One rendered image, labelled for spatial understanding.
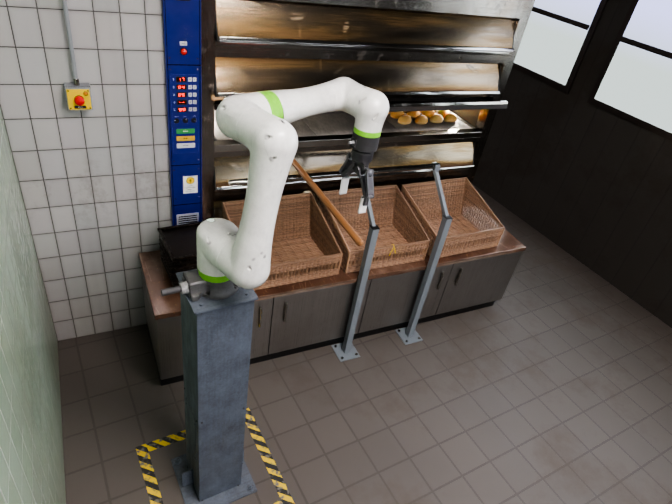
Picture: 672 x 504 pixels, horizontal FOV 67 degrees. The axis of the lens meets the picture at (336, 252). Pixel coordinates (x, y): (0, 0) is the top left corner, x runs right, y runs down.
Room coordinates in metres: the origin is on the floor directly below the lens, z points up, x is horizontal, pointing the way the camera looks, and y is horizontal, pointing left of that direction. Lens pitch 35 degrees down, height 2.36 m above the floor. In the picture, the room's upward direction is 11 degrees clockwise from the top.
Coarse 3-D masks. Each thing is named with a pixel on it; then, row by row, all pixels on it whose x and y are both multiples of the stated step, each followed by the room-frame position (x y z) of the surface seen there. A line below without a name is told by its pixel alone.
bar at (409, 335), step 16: (288, 176) 2.22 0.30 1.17; (320, 176) 2.30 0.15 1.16; (336, 176) 2.35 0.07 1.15; (368, 208) 2.32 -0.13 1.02; (448, 224) 2.49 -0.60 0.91; (368, 240) 2.25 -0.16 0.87; (368, 256) 2.24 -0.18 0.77; (432, 256) 2.50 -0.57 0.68; (368, 272) 2.25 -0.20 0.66; (432, 272) 2.49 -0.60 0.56; (352, 304) 2.26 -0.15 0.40; (416, 304) 2.50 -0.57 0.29; (352, 320) 2.23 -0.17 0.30; (416, 320) 2.49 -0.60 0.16; (352, 336) 2.25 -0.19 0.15; (400, 336) 2.48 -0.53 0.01; (416, 336) 2.51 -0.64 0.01; (336, 352) 2.23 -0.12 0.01; (352, 352) 2.25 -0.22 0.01
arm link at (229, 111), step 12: (240, 96) 1.35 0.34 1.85; (252, 96) 1.37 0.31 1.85; (264, 96) 1.40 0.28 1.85; (276, 96) 1.43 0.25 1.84; (228, 108) 1.31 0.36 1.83; (240, 108) 1.30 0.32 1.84; (264, 108) 1.36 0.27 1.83; (276, 108) 1.39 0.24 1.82; (216, 120) 1.32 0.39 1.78; (228, 120) 1.29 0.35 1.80; (228, 132) 1.29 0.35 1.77
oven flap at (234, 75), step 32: (224, 64) 2.43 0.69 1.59; (256, 64) 2.52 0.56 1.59; (288, 64) 2.61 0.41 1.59; (320, 64) 2.70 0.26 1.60; (352, 64) 2.80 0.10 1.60; (384, 64) 2.91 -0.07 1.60; (416, 64) 3.02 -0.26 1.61; (448, 64) 3.14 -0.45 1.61; (480, 64) 3.27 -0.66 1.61; (224, 96) 2.37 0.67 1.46
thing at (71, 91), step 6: (66, 84) 2.03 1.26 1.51; (72, 84) 2.04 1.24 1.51; (84, 84) 2.07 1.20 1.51; (66, 90) 1.99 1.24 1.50; (72, 90) 2.01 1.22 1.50; (78, 90) 2.02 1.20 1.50; (84, 90) 2.03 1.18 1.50; (90, 90) 2.05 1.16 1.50; (66, 96) 2.00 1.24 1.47; (72, 96) 2.00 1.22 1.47; (84, 96) 2.03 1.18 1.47; (90, 96) 2.04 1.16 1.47; (72, 102) 2.00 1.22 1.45; (90, 102) 2.04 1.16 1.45; (72, 108) 2.00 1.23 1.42; (78, 108) 2.01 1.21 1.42; (84, 108) 2.02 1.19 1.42; (90, 108) 2.04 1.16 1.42
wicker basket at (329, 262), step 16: (224, 208) 2.34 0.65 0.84; (240, 208) 2.42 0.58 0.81; (288, 208) 2.57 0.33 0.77; (304, 208) 2.63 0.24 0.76; (288, 224) 2.55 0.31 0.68; (304, 224) 2.61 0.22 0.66; (320, 224) 2.52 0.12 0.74; (288, 240) 2.51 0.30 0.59; (304, 240) 2.54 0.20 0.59; (320, 240) 2.49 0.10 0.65; (272, 256) 2.32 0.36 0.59; (288, 256) 2.35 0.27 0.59; (304, 256) 2.38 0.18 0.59; (320, 256) 2.21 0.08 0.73; (336, 256) 2.26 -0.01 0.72; (272, 272) 2.06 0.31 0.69; (288, 272) 2.11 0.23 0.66; (304, 272) 2.23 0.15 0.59; (320, 272) 2.22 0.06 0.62; (336, 272) 2.27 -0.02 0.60; (256, 288) 2.02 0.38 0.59
